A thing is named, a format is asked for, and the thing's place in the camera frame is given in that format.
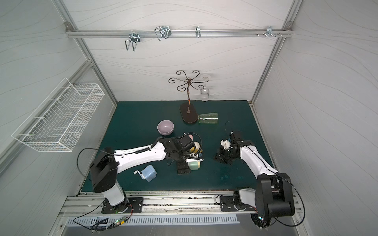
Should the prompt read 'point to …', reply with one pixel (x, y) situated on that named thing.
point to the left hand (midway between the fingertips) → (189, 163)
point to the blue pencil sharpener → (148, 173)
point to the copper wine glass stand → (188, 111)
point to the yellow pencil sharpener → (194, 149)
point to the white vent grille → (161, 220)
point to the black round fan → (260, 221)
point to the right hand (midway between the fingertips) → (214, 158)
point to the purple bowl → (166, 127)
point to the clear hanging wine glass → (204, 92)
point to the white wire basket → (57, 124)
